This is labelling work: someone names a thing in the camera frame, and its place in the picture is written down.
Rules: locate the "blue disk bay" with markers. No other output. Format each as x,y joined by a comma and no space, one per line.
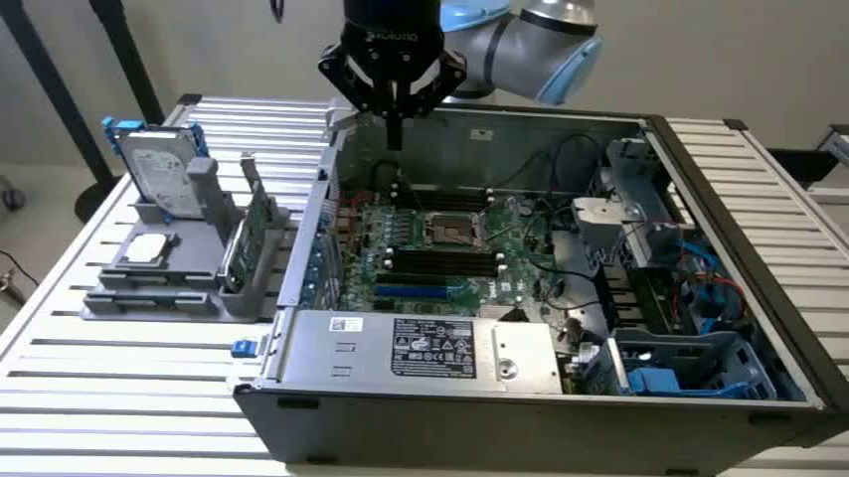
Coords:
690,367

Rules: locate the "black stand pole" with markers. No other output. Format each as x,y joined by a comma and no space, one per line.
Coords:
130,54
60,99

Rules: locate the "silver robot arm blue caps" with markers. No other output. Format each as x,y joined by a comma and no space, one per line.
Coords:
530,45

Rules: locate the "metal drive cage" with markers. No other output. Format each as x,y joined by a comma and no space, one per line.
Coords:
640,199

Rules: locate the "neighbouring metal table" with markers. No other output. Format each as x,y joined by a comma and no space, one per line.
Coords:
825,159

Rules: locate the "green graphics card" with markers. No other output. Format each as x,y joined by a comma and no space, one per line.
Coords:
249,238

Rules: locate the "grey power supply unit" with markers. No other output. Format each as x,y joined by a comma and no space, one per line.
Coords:
411,350

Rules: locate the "grey parts rack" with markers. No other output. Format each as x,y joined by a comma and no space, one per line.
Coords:
199,258

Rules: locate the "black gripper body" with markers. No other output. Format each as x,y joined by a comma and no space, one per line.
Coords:
391,35

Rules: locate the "small silver disk drive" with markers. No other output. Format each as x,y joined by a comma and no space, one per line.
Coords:
147,248

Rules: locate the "blue expansion slot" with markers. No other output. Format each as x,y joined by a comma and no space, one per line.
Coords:
413,291

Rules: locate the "black open PC case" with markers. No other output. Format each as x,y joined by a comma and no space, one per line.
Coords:
465,427

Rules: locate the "blue case latch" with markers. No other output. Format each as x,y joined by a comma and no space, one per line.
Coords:
246,348

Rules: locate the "green motherboard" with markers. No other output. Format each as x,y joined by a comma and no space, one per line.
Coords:
510,278

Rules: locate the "hard disk with blue rails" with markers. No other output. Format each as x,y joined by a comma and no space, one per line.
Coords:
155,169

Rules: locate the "CPU socket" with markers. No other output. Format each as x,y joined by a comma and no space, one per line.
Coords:
450,228

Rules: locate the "black RAM slot bank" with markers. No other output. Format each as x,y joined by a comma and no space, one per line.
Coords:
441,199
446,262

